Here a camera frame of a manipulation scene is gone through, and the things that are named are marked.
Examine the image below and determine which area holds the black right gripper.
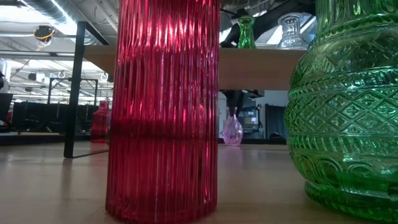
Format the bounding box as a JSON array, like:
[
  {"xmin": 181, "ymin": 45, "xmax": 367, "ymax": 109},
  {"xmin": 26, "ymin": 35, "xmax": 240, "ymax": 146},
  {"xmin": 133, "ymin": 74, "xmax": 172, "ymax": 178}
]
[{"xmin": 220, "ymin": 24, "xmax": 246, "ymax": 116}]

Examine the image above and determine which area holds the small pink bulb vase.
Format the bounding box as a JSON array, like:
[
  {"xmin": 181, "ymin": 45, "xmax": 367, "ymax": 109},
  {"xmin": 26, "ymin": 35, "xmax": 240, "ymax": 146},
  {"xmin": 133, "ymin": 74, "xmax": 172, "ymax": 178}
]
[{"xmin": 221, "ymin": 107, "xmax": 244, "ymax": 147}]

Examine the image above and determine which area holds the large green diamond-pattern vase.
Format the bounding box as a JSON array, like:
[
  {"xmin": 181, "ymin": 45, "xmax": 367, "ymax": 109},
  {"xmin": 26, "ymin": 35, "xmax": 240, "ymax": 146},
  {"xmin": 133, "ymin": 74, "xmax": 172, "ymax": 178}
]
[{"xmin": 283, "ymin": 0, "xmax": 398, "ymax": 223}]

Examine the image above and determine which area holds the slim green glass vase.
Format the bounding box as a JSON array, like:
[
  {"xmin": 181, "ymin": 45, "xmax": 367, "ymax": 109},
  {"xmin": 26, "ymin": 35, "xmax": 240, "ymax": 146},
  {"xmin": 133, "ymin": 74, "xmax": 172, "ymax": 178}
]
[{"xmin": 238, "ymin": 15, "xmax": 257, "ymax": 50}]

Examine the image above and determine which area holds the background black chair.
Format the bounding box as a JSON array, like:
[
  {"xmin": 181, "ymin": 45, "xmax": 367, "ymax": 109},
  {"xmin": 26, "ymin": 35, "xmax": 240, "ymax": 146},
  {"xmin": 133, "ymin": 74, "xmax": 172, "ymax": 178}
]
[{"xmin": 0, "ymin": 92, "xmax": 14, "ymax": 125}]

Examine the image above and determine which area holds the black table frame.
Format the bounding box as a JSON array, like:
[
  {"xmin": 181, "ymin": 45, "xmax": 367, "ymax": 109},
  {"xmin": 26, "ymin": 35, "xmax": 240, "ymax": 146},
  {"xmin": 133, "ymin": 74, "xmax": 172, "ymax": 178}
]
[{"xmin": 0, "ymin": 132, "xmax": 287, "ymax": 146}]

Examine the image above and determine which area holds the clear wide-neck glass vase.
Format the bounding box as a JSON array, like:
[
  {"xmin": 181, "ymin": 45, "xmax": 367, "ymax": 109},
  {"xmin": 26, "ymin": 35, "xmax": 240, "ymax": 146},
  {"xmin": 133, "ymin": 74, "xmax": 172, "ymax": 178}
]
[{"xmin": 275, "ymin": 12, "xmax": 309, "ymax": 50}]

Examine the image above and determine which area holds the wooden shelf with black legs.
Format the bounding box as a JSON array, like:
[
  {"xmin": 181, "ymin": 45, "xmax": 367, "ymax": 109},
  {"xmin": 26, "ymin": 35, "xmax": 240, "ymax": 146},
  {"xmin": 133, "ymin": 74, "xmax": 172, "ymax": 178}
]
[{"xmin": 63, "ymin": 21, "xmax": 307, "ymax": 159}]

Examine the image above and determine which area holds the black yellow ceiling cable reel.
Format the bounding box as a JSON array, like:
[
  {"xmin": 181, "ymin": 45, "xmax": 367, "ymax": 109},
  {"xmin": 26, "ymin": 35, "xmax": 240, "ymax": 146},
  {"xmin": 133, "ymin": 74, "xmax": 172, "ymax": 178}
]
[{"xmin": 33, "ymin": 25, "xmax": 56, "ymax": 43}]

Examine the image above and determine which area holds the red ribbed bottle vase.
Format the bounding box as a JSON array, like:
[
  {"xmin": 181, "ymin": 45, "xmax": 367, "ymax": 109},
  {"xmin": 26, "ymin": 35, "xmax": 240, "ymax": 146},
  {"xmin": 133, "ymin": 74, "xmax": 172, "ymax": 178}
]
[{"xmin": 90, "ymin": 100, "xmax": 112, "ymax": 144}]

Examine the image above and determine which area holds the background black rig frame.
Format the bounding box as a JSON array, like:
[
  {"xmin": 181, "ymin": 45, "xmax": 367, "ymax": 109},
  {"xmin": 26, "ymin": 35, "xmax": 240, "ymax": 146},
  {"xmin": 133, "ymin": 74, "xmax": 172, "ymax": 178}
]
[{"xmin": 47, "ymin": 77, "xmax": 99, "ymax": 105}]

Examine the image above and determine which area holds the background black workbench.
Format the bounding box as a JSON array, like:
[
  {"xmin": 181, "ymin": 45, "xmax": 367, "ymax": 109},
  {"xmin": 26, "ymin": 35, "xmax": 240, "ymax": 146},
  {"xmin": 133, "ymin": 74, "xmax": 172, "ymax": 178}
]
[{"xmin": 11, "ymin": 101, "xmax": 104, "ymax": 133}]

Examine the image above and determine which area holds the background grey machine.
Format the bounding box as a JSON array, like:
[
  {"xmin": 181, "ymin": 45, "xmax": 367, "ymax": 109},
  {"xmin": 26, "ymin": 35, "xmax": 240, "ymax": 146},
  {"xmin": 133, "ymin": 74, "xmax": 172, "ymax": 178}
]
[{"xmin": 239, "ymin": 105, "xmax": 264, "ymax": 139}]

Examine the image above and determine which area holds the tall red ribbed cylinder vase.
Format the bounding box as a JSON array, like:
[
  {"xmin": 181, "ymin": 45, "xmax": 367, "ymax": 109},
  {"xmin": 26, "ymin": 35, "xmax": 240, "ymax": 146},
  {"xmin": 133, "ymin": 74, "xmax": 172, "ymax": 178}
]
[{"xmin": 104, "ymin": 0, "xmax": 221, "ymax": 224}]

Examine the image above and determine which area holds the background dark cabinet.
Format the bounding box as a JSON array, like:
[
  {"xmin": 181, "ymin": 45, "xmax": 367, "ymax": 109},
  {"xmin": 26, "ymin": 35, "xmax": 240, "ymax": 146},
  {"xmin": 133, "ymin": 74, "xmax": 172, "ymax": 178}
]
[{"xmin": 264, "ymin": 104, "xmax": 287, "ymax": 139}]

